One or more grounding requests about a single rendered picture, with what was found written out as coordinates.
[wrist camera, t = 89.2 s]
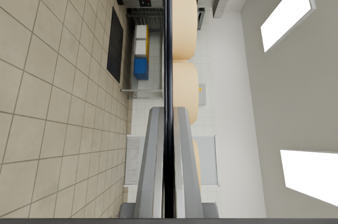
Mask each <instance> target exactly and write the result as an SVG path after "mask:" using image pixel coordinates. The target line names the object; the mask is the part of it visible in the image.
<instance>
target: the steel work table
mask: <svg viewBox="0 0 338 224"><path fill-rule="evenodd" d="M126 17H135V30H134V31H133V32H132V33H133V34H134V48H133V66H132V83H131V89H129V90H120V91H121V92H133V94H134V95H135V96H136V97H128V99H163V101H164V12H163V13H162V15H126ZM136 17H162V31H149V33H162V89H138V79H137V77H136V75H135V74H134V65H135V58H137V57H136V55H135V46H136V28H137V25H138V22H137V18H136ZM138 92H162V97H137V94H138Z"/></svg>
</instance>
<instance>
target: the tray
mask: <svg viewBox="0 0 338 224"><path fill-rule="evenodd" d="M164 218H174V186H173V0H164Z"/></svg>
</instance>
